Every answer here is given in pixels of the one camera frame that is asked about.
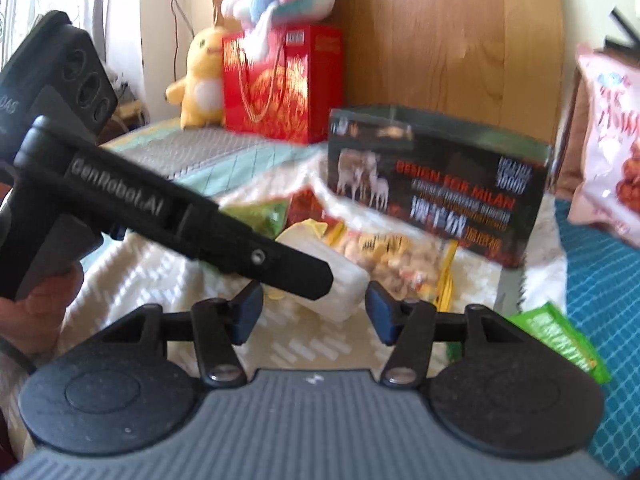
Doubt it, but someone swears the person left hand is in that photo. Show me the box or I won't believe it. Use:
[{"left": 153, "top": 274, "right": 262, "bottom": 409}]
[{"left": 1, "top": 263, "right": 84, "bottom": 356}]

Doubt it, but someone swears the black open storage box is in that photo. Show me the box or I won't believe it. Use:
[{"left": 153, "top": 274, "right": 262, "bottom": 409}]
[{"left": 328, "top": 105, "right": 553, "bottom": 269}]

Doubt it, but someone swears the yellow duck plush toy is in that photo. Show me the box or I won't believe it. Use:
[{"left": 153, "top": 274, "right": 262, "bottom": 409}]
[{"left": 165, "top": 26, "right": 227, "bottom": 130}]

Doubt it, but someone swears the yellow peanut snack bag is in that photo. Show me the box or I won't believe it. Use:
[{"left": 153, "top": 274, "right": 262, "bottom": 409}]
[{"left": 323, "top": 222, "right": 458, "bottom": 312}]

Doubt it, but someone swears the pink twisted-dough snack bag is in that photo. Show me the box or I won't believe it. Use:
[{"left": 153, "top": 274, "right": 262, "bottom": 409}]
[{"left": 568, "top": 47, "right": 639, "bottom": 247}]

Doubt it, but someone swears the red gift bag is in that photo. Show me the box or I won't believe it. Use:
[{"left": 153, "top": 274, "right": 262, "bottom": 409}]
[{"left": 222, "top": 24, "right": 344, "bottom": 144}]

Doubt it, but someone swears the black wall cable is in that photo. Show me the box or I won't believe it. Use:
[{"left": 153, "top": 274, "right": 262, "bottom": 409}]
[{"left": 162, "top": 0, "right": 198, "bottom": 82}]

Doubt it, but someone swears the dark green snack packet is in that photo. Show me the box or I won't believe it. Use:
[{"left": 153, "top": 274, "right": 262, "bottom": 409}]
[{"left": 220, "top": 198, "right": 290, "bottom": 240}]

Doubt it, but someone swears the blue patterned mat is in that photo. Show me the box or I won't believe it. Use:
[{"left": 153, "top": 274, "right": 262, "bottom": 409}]
[{"left": 555, "top": 200, "right": 640, "bottom": 477}]

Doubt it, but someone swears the red snack packet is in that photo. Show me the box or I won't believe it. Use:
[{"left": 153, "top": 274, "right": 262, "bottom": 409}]
[{"left": 286, "top": 186, "right": 328, "bottom": 226}]

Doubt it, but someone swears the white translucent plastic container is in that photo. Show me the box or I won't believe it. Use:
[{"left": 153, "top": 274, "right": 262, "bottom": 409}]
[{"left": 273, "top": 218, "right": 372, "bottom": 324}]

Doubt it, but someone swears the wooden headboard panel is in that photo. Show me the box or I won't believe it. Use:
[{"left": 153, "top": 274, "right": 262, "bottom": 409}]
[{"left": 213, "top": 0, "right": 564, "bottom": 143}]

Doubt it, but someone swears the green cracker snack bag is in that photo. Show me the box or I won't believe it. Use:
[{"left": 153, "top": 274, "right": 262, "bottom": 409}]
[{"left": 435, "top": 302, "right": 612, "bottom": 385}]

